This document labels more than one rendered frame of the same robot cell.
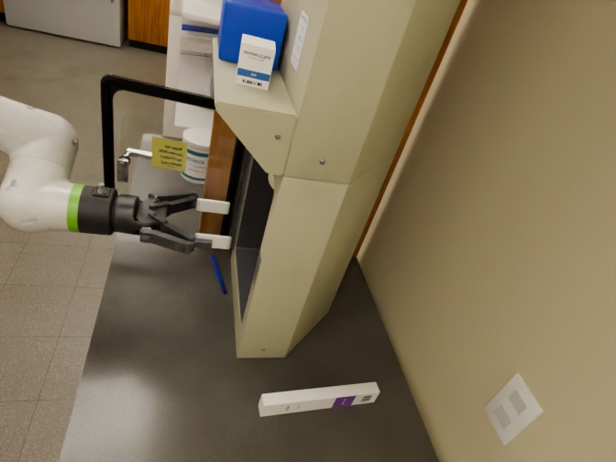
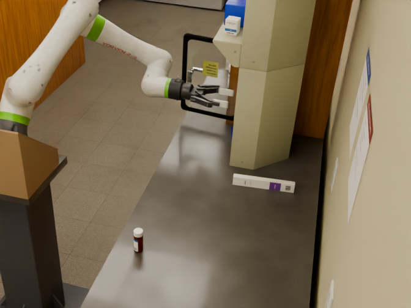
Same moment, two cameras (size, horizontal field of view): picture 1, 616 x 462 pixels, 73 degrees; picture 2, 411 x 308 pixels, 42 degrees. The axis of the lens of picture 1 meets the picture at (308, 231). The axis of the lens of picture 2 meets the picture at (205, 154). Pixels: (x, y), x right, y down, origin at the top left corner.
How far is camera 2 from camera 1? 155 cm
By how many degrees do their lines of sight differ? 27
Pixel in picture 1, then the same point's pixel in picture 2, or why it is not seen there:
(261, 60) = (232, 24)
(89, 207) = (172, 86)
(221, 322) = (226, 153)
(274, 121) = (233, 46)
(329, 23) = (247, 12)
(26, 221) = (150, 90)
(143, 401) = (184, 170)
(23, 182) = (151, 75)
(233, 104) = (218, 40)
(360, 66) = (260, 25)
